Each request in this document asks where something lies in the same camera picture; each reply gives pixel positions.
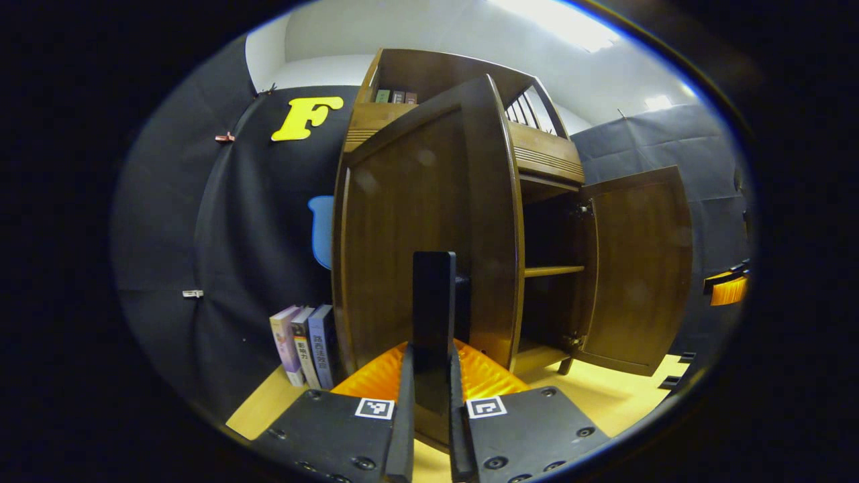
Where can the wooden drawer with dark knob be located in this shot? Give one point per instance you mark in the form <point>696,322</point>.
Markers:
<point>543,151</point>

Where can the lavender book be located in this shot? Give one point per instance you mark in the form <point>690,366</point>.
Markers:
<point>285,342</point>

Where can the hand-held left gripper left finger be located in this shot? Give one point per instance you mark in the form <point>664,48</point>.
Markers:
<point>402,436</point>

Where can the wooden double-door shoe cabinet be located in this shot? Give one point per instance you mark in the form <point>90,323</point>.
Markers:
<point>429,67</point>

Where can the blue grey book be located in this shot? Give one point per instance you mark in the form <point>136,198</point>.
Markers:
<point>324,342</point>

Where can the red cloth clip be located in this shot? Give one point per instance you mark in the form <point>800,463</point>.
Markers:
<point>225,138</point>

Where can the dark book with yellow label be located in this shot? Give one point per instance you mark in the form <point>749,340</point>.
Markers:
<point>305,352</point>

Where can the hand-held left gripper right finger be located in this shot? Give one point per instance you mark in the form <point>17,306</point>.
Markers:
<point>462,436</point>

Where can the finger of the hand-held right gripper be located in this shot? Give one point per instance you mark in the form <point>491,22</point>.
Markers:
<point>728,292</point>

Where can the green book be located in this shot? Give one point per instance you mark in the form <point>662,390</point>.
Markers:
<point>382,96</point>

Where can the wooden inner cabinet shelf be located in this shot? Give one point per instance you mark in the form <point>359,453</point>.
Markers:
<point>553,270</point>

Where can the large ceiling light panel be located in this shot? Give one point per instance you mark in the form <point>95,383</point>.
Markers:
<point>564,20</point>

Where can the black backdrop cloth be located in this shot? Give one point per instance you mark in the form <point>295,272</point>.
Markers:
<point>221,221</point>

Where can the wooden cabinet door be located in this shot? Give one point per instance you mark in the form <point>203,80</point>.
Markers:
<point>637,268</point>
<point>402,215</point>

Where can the small ceiling light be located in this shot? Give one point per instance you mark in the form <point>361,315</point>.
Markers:
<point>658,102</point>

